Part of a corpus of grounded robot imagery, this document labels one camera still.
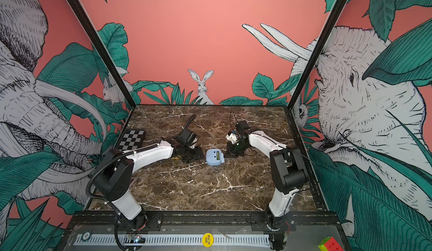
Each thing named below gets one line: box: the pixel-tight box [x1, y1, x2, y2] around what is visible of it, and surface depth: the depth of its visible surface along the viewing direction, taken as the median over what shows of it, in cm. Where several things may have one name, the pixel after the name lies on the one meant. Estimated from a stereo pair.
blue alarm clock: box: [205, 148, 225, 167], surface depth 94 cm
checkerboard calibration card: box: [118, 128, 145, 152], surface depth 100 cm
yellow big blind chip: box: [201, 232, 215, 248], surface depth 71 cm
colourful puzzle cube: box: [317, 236, 345, 251], surface depth 67 cm
